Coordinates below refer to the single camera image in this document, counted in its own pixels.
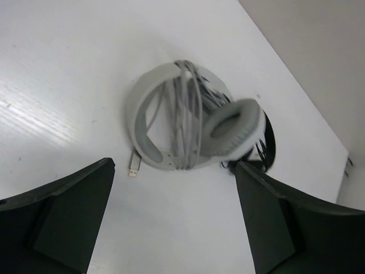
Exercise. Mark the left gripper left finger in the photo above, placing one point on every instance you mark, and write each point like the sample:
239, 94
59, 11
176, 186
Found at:
53, 228

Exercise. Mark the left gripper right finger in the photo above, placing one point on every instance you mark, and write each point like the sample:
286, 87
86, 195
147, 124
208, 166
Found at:
290, 231

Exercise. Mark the white grey headphones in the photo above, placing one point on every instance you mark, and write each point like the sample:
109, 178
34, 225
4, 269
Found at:
206, 124

